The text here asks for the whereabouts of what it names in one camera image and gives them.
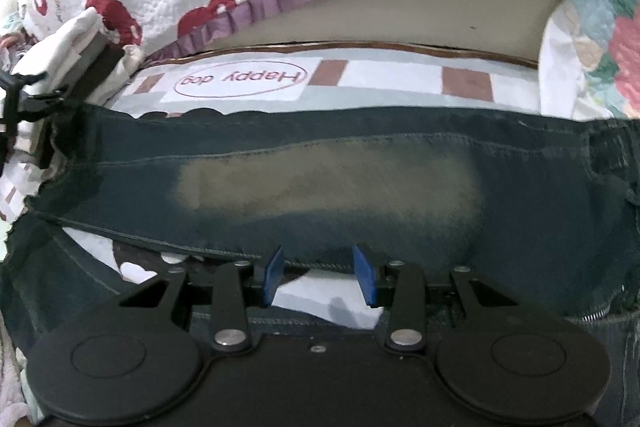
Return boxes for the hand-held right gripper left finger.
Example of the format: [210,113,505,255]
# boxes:
[119,245,287,354]

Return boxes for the beige mattress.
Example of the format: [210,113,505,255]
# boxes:
[220,0,577,64]

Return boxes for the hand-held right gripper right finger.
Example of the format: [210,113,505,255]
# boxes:
[352,244,523,353]

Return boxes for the floral blanket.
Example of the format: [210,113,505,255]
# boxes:
[539,0,640,122]

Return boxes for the person's white fuzzy clothing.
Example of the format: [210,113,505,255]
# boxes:
[0,322,33,427]

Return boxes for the folded white clothes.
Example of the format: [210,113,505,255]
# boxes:
[10,6,145,108]

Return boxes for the dark blue jeans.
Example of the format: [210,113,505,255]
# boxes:
[0,101,640,427]

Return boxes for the checkered bed sheet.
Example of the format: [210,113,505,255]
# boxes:
[0,41,545,334]

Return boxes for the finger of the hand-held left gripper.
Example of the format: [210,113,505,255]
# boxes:
[6,88,69,130]
[0,70,49,94]

